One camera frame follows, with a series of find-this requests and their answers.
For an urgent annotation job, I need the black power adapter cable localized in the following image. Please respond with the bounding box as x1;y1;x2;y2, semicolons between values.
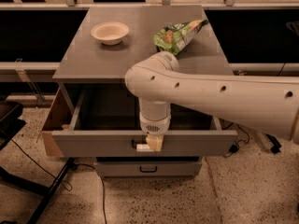
221;119;251;159

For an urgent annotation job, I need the grey drawer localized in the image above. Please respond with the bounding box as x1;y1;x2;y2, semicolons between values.
52;88;237;157
93;157;202;177

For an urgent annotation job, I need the green chip bag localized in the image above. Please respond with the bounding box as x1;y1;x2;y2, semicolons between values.
153;20;208;55

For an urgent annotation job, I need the metal railing frame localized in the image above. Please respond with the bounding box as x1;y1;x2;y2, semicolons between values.
0;0;299;105

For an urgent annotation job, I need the white paper bowl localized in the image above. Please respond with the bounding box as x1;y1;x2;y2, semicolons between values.
91;21;129;46

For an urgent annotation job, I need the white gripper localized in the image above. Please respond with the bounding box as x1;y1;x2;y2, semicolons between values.
139;114;171;151

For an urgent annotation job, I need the black stand frame left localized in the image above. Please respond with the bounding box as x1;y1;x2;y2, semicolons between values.
0;107;79;224

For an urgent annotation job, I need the black stand leg right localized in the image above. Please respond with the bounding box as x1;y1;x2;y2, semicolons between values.
267;134;281;154

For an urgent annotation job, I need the grey bottom drawer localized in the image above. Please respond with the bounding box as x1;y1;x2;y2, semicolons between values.
93;157;202;177

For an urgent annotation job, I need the brown cardboard box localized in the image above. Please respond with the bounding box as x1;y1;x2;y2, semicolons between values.
41;90;72;157

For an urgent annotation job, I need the grey top drawer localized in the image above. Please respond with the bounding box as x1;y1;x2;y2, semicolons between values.
52;88;237;157

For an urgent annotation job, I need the grey drawer cabinet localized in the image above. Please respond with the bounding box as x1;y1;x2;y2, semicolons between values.
52;5;236;178

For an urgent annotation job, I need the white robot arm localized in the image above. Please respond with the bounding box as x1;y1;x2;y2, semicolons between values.
125;51;299;151

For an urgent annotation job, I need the black floor cable left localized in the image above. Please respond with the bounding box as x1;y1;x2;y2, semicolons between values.
10;138;108;224

